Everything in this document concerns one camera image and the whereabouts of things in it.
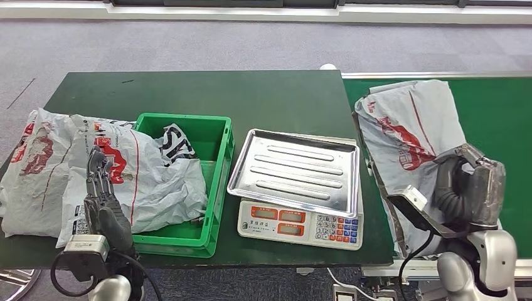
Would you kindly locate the chrome chair base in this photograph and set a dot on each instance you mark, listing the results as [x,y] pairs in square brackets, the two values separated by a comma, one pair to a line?
[16,282]

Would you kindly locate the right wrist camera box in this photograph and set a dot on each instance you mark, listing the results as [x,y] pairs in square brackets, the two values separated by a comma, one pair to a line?
[415,216]

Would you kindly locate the green conveyor belt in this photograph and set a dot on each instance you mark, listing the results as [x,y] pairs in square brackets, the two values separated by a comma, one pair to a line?
[498,108]

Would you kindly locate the large grey red-print parcel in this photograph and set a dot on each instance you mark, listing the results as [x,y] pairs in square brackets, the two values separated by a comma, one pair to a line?
[25,195]

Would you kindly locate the grey parcel black letters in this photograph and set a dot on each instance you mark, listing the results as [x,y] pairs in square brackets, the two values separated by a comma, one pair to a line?
[126,123]

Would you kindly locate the white electronic scale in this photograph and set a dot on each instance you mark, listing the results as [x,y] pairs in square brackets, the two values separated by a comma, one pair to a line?
[266,230]

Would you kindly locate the green plastic crate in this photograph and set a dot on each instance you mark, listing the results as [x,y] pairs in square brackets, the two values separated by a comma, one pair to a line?
[220,187]

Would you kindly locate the grey parcel black-red print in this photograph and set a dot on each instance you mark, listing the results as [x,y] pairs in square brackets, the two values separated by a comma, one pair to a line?
[166,187]

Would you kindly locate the grey parcel bright red print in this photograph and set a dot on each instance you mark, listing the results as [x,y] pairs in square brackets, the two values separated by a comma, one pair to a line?
[407,124]

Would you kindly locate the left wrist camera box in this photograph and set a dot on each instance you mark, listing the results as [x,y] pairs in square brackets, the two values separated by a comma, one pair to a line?
[85,257]

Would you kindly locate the white floor socket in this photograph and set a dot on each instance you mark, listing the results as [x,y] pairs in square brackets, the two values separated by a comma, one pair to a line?
[344,295]

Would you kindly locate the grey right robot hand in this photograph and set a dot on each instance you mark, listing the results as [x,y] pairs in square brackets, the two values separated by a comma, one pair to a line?
[486,191]

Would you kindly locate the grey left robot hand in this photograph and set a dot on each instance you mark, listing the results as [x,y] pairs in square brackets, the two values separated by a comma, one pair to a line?
[112,224]

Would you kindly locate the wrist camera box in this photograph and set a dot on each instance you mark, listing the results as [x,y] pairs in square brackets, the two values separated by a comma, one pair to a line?
[85,257]
[415,216]

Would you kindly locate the white round cap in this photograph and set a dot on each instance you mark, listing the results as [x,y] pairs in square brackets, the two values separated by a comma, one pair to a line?
[328,67]

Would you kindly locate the grey table bracket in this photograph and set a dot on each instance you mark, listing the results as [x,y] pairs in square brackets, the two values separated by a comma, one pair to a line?
[304,271]

